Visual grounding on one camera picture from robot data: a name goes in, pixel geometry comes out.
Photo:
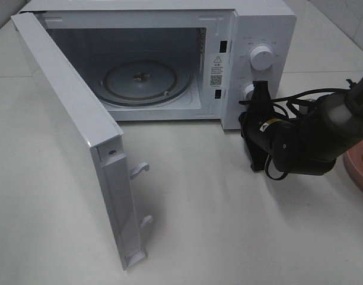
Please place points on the white warning label sticker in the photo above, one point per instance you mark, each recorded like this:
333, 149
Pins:
217, 69

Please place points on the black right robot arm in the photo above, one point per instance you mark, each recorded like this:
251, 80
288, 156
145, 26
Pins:
301, 134

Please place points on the white microwave oven body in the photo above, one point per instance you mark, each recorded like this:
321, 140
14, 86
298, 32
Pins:
96, 36

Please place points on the lower white timer knob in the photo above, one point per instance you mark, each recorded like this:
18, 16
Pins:
248, 92

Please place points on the upper white power knob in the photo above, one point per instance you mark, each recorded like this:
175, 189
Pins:
261, 57

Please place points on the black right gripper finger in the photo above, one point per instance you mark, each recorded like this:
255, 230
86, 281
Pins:
260, 91

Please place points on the pink round plate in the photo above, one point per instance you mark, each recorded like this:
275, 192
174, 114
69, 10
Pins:
354, 164

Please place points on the white microwave door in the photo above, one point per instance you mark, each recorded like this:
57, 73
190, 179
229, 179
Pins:
90, 139

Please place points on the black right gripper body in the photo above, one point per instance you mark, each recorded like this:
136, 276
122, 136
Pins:
267, 135

